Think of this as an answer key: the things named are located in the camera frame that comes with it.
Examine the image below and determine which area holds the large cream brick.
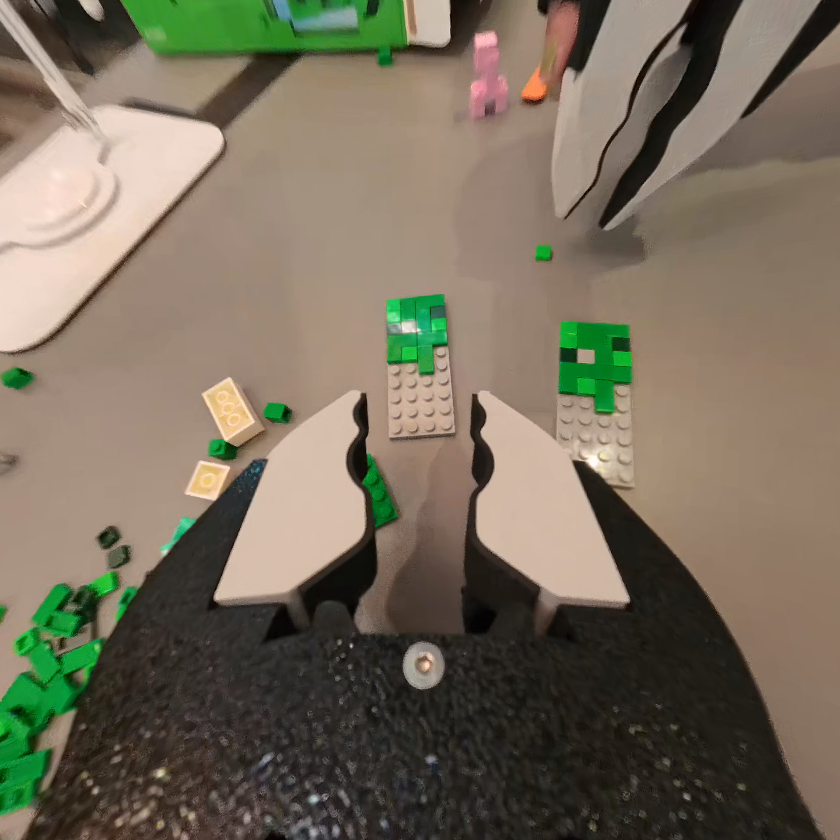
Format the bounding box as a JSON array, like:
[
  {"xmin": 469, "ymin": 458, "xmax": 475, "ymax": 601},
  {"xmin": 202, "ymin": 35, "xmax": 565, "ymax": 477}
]
[{"xmin": 201, "ymin": 377, "xmax": 265, "ymax": 444}]

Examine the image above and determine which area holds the grey plate with green tiles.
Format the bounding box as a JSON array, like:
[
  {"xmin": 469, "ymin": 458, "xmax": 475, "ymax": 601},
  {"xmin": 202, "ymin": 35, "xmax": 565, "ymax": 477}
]
[
  {"xmin": 556, "ymin": 320, "xmax": 637, "ymax": 490},
  {"xmin": 385, "ymin": 294, "xmax": 458, "ymax": 440}
]

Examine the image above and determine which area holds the pink brick figure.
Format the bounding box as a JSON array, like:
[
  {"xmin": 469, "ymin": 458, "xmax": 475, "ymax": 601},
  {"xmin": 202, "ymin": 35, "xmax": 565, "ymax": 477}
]
[{"xmin": 469, "ymin": 31, "xmax": 510, "ymax": 120}]

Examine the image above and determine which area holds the white stand base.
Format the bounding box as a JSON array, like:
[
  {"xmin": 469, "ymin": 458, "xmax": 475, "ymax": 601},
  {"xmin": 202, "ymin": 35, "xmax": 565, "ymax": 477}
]
[{"xmin": 0, "ymin": 105, "xmax": 226, "ymax": 355}]

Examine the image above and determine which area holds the small cream brick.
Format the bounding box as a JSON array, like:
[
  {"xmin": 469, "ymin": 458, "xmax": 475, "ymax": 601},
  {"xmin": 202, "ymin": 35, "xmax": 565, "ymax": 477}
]
[{"xmin": 185, "ymin": 461, "xmax": 231, "ymax": 501}]

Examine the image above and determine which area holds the clear stand pole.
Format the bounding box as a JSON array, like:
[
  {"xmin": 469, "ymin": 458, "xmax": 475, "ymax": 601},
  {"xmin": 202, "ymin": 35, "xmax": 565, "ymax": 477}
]
[{"xmin": 0, "ymin": 0, "xmax": 119, "ymax": 168}]

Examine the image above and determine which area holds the green studded plate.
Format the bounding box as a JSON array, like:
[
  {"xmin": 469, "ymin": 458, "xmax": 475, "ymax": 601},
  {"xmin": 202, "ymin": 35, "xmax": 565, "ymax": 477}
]
[{"xmin": 363, "ymin": 454, "xmax": 399, "ymax": 529}]

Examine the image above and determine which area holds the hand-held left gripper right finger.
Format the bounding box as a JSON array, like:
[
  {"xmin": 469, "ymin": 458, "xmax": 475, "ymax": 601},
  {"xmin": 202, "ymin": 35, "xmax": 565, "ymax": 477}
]
[{"xmin": 463, "ymin": 391, "xmax": 632, "ymax": 639}]

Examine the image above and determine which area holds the pile of green pieces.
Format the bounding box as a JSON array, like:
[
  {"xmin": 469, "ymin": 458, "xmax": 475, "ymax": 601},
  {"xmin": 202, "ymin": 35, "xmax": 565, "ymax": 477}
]
[{"xmin": 0, "ymin": 571, "xmax": 142, "ymax": 815}]

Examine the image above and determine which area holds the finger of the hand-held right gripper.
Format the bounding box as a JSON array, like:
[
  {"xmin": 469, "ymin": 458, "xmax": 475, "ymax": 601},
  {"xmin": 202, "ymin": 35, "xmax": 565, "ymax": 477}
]
[
  {"xmin": 551, "ymin": 0, "xmax": 729, "ymax": 221},
  {"xmin": 599, "ymin": 0, "xmax": 840, "ymax": 232}
]

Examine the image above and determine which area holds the grey desk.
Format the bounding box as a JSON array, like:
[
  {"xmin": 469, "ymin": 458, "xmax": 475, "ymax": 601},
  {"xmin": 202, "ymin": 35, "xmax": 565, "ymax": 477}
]
[{"xmin": 0, "ymin": 26, "xmax": 840, "ymax": 840}]

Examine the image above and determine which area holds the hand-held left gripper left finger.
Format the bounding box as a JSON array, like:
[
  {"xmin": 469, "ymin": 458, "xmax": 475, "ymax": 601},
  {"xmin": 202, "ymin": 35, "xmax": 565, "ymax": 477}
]
[{"xmin": 213, "ymin": 391, "xmax": 378, "ymax": 626}]

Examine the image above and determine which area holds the green box with figure print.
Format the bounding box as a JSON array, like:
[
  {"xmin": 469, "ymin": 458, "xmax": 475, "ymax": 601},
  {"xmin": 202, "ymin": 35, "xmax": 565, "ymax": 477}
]
[{"xmin": 120, "ymin": 0, "xmax": 454, "ymax": 55}]

